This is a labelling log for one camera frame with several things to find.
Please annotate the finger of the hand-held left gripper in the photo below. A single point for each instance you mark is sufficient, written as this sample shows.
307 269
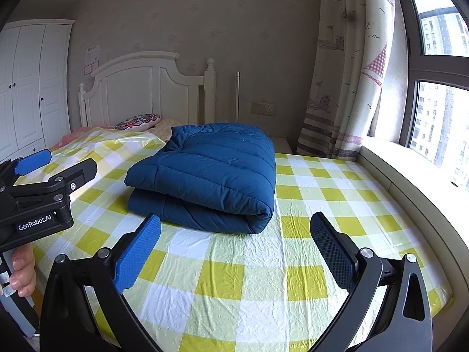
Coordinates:
33 162
73 178

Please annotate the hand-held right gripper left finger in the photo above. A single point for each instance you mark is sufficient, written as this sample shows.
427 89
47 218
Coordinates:
137 253

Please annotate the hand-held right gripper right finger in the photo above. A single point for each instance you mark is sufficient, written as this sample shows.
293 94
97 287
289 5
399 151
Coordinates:
331 249

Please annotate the blue quilted jacket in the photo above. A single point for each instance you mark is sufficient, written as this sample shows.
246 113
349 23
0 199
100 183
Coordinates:
209 176

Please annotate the person's left hand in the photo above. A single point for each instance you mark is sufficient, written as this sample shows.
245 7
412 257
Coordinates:
24 271

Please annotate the pink blanket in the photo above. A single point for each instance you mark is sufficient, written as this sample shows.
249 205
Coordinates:
78 135

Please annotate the white wardrobe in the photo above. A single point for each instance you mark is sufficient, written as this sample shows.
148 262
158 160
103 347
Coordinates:
29 91

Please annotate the yellow checkered bed sheet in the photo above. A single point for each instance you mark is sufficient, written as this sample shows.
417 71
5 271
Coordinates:
256 282

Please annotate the floral patterned pillow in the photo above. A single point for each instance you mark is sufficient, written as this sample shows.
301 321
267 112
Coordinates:
137 121

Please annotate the pale pink pillow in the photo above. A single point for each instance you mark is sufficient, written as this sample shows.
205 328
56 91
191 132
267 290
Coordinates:
165 126

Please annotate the white wooden headboard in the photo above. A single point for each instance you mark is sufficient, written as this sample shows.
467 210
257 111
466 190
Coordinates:
139 91

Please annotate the beige window sill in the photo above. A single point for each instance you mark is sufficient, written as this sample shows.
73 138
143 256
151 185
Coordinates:
403 165

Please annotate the white nightstand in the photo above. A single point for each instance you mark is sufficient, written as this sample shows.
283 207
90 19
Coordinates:
282 145

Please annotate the white paper notice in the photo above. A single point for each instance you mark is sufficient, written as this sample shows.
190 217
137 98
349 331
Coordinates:
92 54

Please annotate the dark framed window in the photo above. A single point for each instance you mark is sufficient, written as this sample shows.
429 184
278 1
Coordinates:
439 128

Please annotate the metal pole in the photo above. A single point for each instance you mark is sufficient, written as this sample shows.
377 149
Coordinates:
237 97

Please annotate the patterned curtain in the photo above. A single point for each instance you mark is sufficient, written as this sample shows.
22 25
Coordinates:
348 62

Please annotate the white wall switch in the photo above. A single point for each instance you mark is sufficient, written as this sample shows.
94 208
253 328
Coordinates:
91 69

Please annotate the beige wall socket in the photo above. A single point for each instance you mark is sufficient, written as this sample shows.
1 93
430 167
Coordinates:
263 108

